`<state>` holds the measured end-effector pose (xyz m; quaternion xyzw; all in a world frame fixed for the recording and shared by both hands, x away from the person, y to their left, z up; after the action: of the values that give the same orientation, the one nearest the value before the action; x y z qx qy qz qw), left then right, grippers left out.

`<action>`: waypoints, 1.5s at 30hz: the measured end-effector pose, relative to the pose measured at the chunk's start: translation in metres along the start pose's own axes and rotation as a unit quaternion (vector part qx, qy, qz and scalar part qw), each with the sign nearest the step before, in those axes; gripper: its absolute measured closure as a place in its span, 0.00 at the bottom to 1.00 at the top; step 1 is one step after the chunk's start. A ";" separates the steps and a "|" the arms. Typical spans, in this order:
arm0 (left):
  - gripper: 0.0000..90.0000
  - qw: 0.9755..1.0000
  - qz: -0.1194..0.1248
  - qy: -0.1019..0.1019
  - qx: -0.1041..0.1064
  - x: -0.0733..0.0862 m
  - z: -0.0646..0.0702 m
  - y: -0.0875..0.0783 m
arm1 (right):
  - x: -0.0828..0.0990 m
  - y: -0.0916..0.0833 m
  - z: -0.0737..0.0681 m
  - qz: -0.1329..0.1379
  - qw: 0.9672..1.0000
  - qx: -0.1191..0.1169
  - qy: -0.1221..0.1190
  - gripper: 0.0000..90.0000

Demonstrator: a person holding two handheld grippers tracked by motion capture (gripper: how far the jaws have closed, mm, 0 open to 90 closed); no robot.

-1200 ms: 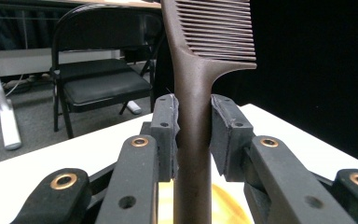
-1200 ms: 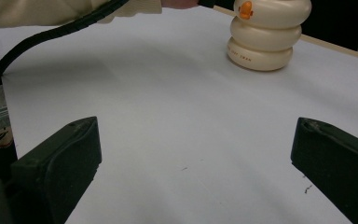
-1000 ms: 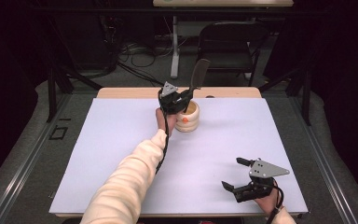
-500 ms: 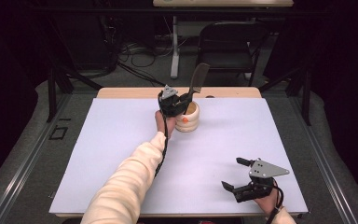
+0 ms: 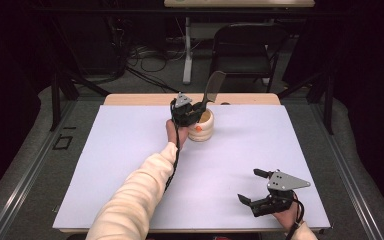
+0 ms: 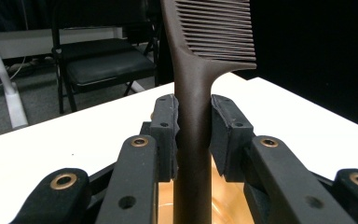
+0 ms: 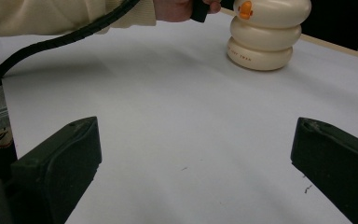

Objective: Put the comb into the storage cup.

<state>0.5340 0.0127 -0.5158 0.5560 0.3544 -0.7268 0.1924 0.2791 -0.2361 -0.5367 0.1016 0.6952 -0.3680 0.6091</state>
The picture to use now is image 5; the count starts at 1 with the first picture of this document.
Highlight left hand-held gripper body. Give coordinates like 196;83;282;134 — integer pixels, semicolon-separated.
169;92;202;128

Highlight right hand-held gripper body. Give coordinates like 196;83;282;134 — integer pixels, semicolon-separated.
250;169;312;218

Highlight cream ringed cup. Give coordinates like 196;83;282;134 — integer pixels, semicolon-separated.
187;108;215;143

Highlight black spatula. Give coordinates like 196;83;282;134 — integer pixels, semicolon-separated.
193;70;227;115

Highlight person's right hand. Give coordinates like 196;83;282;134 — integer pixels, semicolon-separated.
272;199;304;232

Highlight white table sheet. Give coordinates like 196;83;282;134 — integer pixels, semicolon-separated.
52;104;332;231

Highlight wooden table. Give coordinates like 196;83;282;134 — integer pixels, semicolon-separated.
59;93;328;234

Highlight black folding chair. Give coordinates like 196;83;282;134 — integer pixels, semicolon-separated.
209;22;289;94

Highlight black metal stand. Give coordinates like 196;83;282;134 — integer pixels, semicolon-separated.
276;66;335;136
48;19;112;132

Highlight white-legged background table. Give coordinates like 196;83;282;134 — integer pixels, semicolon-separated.
163;0;316;85

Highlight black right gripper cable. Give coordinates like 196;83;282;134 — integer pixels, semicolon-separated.
283;192;306;240

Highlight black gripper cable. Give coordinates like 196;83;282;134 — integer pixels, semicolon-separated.
163;99;182;194
283;192;306;240

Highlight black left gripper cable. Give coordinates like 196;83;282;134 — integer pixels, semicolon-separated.
163;99;182;194

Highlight floor cables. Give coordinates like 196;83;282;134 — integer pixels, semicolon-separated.
126;39;188;95

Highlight metal floor rail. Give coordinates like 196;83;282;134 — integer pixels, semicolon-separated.
0;99;78;240
313;103;384;240

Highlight black square floor frame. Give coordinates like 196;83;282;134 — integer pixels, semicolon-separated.
52;133;74;151

